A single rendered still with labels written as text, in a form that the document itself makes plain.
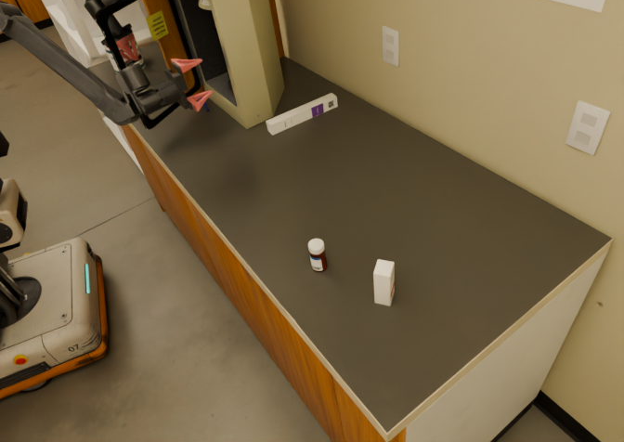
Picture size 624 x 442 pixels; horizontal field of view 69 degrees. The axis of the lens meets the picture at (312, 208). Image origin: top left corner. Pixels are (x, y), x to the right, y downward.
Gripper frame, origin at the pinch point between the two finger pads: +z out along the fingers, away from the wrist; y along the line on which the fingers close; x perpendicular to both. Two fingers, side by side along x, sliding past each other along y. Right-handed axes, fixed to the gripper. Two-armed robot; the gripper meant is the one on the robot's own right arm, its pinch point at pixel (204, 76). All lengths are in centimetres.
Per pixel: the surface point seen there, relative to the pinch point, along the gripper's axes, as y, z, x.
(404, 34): -2, 54, -24
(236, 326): -121, -21, 11
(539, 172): -26, 53, -73
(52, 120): -114, -44, 283
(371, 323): -29, -7, -76
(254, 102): -19.5, 16.6, 8.7
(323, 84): -28, 48, 13
